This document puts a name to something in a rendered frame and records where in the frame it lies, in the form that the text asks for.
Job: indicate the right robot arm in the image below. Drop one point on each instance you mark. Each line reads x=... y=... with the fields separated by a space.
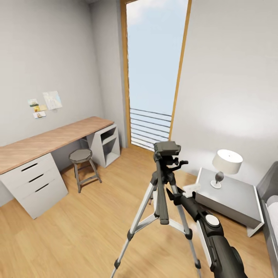
x=223 y=260

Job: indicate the bed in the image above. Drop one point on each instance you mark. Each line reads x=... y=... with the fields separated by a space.
x=267 y=191

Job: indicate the camera tripod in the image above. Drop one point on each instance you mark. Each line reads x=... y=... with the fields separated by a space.
x=163 y=152

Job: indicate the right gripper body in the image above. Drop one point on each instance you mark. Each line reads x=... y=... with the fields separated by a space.
x=179 y=199

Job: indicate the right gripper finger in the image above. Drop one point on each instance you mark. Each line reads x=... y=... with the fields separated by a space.
x=171 y=196
x=180 y=191

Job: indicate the map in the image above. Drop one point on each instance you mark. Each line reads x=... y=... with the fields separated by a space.
x=52 y=99
x=42 y=107

